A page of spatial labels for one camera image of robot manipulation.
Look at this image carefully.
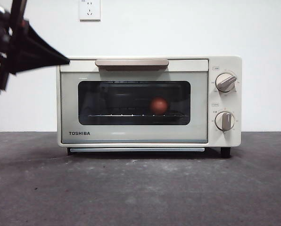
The oven door with beige handle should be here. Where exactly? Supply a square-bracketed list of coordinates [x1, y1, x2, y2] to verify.
[59, 59, 209, 144]

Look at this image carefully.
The brown egg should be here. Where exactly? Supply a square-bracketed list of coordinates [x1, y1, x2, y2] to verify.
[150, 97, 168, 115]

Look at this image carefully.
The silver crumb tray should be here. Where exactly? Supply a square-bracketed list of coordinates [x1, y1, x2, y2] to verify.
[68, 147, 206, 153]

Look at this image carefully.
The temperature knob with beige grip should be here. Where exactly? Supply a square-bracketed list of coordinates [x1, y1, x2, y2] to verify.
[215, 73, 238, 93]

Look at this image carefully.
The timer knob with beige grip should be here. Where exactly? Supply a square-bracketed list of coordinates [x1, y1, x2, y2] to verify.
[215, 112, 236, 132]

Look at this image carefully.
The cream toaster oven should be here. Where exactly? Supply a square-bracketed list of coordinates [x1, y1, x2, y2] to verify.
[56, 56, 242, 158]

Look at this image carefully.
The white wall socket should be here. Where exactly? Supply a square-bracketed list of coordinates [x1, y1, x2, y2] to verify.
[78, 0, 101, 22]

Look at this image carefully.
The metal wire oven rack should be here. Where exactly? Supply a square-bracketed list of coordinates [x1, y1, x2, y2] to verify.
[88, 113, 186, 118]

